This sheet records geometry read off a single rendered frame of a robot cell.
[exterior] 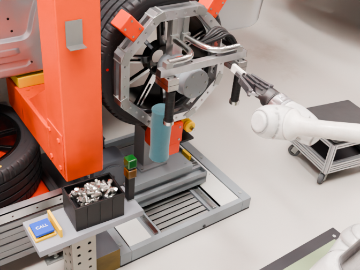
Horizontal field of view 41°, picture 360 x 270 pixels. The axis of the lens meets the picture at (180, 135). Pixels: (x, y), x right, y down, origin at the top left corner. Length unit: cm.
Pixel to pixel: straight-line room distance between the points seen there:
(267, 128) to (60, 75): 72
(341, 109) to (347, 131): 159
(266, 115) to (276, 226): 122
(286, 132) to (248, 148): 163
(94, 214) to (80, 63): 56
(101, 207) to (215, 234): 85
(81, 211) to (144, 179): 70
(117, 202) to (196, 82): 58
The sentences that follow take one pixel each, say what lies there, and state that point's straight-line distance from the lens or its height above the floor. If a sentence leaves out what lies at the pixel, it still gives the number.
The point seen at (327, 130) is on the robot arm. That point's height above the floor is 103.
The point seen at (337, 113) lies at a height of 34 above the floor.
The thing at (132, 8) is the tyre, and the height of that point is 112.
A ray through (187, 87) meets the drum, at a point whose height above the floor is 85.
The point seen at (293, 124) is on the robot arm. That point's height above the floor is 101.
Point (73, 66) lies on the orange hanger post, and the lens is 170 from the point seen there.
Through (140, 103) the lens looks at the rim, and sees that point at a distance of 219.
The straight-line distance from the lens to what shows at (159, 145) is 206.
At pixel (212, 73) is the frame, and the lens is 226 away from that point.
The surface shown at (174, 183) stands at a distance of 250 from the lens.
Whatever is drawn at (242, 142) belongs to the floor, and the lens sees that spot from 317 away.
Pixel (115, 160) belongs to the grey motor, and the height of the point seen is 40.
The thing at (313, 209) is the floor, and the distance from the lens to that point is 279.
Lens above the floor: 178
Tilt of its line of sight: 34 degrees down
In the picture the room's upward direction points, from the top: 6 degrees clockwise
